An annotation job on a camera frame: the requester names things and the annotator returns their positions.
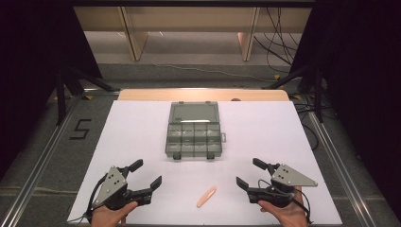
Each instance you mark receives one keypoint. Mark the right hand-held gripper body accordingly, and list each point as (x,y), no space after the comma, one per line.
(285,181)

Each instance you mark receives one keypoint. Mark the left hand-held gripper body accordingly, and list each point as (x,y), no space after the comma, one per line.
(111,184)

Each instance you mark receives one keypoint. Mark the person's right hand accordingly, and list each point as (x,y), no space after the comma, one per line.
(287,214)

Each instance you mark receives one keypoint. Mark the person's left hand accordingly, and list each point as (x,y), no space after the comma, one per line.
(108,217)

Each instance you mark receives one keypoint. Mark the white table sheet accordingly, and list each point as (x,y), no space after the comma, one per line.
(252,142)

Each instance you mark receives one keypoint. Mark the thin peach stick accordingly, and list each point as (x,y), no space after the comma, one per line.
(206,197)

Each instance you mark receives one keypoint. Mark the grey clear compartment box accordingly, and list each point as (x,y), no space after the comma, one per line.
(194,132)

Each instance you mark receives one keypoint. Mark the black metal stand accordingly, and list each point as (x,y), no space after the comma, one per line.
(60,94)
(318,94)

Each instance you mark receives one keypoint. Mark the black curtain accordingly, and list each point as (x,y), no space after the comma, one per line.
(362,78)
(28,63)

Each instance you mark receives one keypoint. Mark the light wooden desk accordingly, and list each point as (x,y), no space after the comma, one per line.
(192,19)

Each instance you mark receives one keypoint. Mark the metal floor rail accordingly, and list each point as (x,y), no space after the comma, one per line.
(339,176)
(34,170)

